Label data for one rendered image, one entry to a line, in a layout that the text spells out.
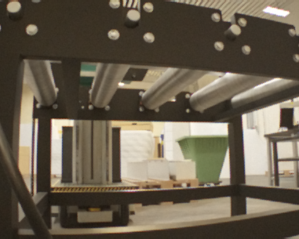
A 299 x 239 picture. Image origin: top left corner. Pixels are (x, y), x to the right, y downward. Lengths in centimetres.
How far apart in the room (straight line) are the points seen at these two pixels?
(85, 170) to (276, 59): 194
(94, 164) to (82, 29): 188
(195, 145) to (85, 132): 198
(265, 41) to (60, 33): 60
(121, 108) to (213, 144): 265
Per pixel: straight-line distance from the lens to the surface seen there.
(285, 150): 811
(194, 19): 81
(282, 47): 96
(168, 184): 330
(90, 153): 248
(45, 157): 156
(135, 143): 488
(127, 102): 164
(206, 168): 415
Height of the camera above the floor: 49
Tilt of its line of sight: 10 degrees up
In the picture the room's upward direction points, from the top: 1 degrees counter-clockwise
